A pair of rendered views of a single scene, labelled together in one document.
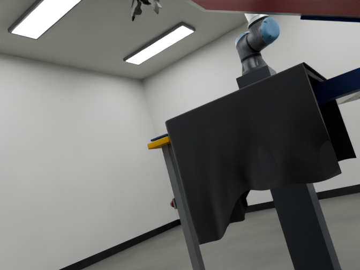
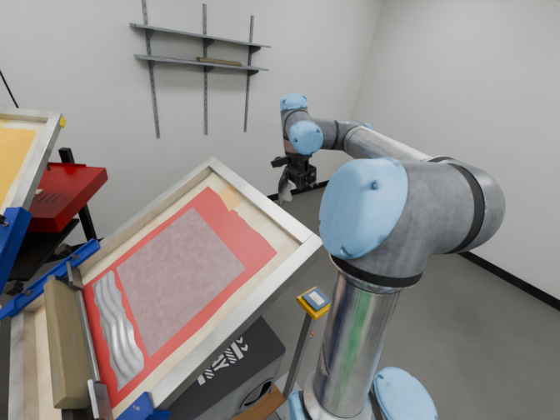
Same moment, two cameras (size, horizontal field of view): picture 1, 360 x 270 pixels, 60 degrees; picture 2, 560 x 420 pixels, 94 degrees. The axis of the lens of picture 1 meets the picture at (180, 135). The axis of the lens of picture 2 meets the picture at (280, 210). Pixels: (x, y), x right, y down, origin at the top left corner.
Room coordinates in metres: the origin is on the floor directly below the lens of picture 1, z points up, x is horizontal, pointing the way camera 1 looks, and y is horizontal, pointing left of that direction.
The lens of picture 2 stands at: (1.44, -0.80, 1.93)
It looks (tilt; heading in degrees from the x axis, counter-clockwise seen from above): 31 degrees down; 103
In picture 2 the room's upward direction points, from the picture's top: 9 degrees clockwise
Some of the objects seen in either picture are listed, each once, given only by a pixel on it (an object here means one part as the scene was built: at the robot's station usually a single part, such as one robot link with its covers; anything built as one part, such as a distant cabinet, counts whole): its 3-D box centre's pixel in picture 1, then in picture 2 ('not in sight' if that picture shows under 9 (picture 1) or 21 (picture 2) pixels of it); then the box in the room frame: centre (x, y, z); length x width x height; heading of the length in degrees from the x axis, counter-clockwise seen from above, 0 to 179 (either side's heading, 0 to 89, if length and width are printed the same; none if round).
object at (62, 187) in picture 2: not in sight; (40, 192); (-0.15, 0.06, 1.06); 0.61 x 0.46 x 0.12; 117
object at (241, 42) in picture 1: (248, 46); (392, 412); (1.65, -0.50, 1.37); 0.13 x 0.12 x 0.14; 29
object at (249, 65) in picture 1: (253, 66); not in sight; (1.66, -0.49, 1.25); 0.15 x 0.15 x 0.10
